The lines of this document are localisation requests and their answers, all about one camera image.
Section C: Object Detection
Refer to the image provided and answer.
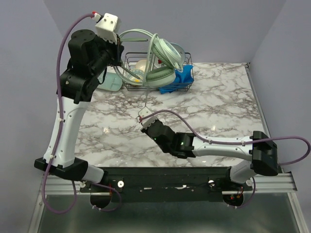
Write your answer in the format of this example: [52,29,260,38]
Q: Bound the mint green rectangular tray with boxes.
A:
[97,72,123,92]

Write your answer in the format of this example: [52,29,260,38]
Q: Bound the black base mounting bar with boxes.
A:
[80,167,252,203]

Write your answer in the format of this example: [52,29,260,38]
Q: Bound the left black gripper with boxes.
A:
[90,32,124,77]

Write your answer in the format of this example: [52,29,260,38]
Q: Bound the black wire dish rack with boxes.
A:
[122,52,194,92]

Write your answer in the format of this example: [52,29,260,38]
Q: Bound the blue cloth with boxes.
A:
[159,65,194,94]

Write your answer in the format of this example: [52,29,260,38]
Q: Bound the strawberry pattern plate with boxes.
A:
[155,43,186,66]

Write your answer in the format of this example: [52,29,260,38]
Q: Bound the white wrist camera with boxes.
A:
[92,12,121,44]
[137,107,157,129]

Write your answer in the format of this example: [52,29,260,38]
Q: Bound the aluminium rail frame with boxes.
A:
[40,63,304,233]

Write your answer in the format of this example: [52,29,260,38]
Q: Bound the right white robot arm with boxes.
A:
[141,116,278,190]

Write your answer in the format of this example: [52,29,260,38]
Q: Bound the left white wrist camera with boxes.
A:
[92,12,121,44]

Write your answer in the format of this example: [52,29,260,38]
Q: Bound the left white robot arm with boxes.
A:
[34,30,124,192]

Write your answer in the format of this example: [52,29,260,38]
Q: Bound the blue yellow patterned bowl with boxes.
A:
[126,69,144,86]

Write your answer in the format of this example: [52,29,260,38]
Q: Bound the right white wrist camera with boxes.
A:
[137,107,157,129]

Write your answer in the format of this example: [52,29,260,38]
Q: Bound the mint green headphones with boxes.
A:
[113,29,183,88]

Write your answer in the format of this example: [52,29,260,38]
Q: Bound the cream bowl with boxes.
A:
[135,59,148,72]

